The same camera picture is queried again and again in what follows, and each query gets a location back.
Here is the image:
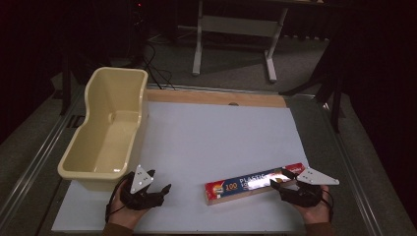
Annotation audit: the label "long plastic wrap box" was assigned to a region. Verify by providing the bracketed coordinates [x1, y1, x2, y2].
[204, 162, 307, 207]

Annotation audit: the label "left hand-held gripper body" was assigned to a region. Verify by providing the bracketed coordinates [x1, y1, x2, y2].
[119, 164, 165, 211]

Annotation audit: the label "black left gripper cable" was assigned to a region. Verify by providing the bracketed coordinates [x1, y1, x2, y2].
[104, 172, 133, 224]

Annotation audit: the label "dark computer tower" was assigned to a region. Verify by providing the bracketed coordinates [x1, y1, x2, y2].
[129, 0, 149, 67]

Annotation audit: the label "aluminium table frame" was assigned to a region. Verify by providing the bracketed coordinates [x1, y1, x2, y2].
[0, 83, 384, 236]

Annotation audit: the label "white table mat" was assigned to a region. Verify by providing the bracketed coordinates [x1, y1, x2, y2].
[51, 100, 310, 235]

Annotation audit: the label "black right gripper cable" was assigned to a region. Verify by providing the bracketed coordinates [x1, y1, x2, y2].
[322, 187, 336, 221]

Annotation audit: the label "person's left hand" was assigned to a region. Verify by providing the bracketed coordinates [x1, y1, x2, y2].
[107, 178, 149, 230]

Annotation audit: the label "person's right hand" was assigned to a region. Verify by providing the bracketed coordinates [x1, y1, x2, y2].
[294, 185, 332, 226]

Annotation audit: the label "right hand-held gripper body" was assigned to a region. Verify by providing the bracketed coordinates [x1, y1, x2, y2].
[278, 166, 340, 208]

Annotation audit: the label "black tripod stand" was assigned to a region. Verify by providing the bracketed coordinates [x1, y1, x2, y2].
[278, 38, 347, 134]

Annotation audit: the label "cream plastic bin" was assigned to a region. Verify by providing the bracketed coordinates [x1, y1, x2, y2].
[57, 66, 149, 193]

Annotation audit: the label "black floor cables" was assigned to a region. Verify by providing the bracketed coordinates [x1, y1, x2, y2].
[140, 41, 177, 90]

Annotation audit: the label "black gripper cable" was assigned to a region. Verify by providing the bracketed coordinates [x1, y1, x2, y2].
[104, 172, 133, 224]
[322, 187, 336, 221]

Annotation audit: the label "white metal desk frame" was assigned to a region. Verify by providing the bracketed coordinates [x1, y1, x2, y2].
[191, 0, 290, 84]

